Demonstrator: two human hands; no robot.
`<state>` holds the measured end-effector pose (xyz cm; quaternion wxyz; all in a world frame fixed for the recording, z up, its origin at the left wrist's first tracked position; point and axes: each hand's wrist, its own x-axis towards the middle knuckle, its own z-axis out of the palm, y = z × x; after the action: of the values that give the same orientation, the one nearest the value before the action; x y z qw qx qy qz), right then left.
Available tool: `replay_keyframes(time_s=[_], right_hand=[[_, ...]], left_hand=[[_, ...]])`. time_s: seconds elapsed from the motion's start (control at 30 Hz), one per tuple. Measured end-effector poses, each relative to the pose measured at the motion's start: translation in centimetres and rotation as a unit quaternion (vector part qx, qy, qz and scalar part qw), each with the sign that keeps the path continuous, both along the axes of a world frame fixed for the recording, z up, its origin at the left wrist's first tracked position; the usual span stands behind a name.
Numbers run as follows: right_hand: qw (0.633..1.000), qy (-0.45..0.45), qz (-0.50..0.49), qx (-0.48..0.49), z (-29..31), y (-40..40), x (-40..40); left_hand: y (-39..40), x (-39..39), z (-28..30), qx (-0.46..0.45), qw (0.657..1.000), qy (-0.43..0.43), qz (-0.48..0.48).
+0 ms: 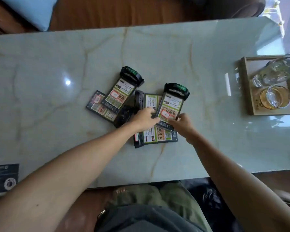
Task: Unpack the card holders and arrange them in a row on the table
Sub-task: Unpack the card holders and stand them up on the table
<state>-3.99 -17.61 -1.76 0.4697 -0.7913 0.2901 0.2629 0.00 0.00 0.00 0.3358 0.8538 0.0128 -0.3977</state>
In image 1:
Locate person's right hand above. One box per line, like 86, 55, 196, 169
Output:
168, 113, 197, 144

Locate person's left hand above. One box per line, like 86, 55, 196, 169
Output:
130, 107, 160, 133

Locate black clasp phone pouch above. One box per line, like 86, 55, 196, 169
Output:
155, 82, 191, 132
101, 66, 145, 114
86, 90, 137, 128
132, 125, 179, 149
134, 90, 163, 114

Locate person's right forearm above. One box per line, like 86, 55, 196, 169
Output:
186, 133, 290, 232

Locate person's left forearm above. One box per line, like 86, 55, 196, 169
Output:
0, 121, 141, 232

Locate olive green trousers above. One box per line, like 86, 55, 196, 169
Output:
103, 181, 213, 232

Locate wooden tray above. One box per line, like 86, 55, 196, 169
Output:
239, 55, 290, 116

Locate black shiny bag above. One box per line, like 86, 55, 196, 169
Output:
182, 177, 235, 232

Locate grey shirt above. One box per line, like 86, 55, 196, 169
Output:
94, 203, 208, 232

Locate clear glass cup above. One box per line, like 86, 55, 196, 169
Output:
252, 69, 290, 88

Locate amber rimmed glass cup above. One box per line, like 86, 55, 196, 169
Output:
260, 85, 290, 110

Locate brown wooden bench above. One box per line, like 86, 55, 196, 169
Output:
0, 0, 209, 35

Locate clear glass pitcher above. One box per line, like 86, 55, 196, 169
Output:
266, 47, 290, 73

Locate dark brown armchair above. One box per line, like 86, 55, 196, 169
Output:
184, 0, 267, 20

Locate dark flat package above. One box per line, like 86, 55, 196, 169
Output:
0, 163, 20, 195

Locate light blue cushion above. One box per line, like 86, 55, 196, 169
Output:
0, 0, 60, 32

